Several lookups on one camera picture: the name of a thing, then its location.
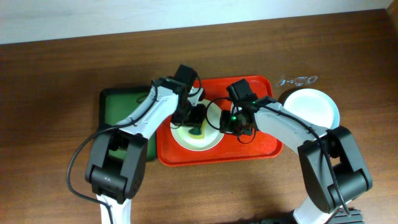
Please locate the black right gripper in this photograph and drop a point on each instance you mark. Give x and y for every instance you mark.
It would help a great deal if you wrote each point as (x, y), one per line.
(226, 121)

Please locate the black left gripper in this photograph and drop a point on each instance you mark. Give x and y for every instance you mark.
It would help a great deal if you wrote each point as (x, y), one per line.
(193, 117)

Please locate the yellow green sponge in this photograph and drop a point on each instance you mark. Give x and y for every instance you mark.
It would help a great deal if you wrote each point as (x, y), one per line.
(198, 132)

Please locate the cream white plate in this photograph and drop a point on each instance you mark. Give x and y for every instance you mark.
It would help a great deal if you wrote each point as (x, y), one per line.
(212, 136)

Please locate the light blue plate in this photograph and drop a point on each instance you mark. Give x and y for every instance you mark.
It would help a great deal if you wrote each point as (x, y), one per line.
(314, 106)

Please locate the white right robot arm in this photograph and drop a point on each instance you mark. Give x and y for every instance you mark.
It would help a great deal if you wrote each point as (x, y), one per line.
(334, 171)

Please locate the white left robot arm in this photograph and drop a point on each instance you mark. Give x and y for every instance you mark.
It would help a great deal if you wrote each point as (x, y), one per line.
(118, 156)

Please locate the dark green tray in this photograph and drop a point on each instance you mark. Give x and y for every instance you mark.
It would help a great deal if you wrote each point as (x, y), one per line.
(117, 103)

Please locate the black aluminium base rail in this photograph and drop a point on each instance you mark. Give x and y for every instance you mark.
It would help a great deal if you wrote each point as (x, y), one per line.
(339, 217)

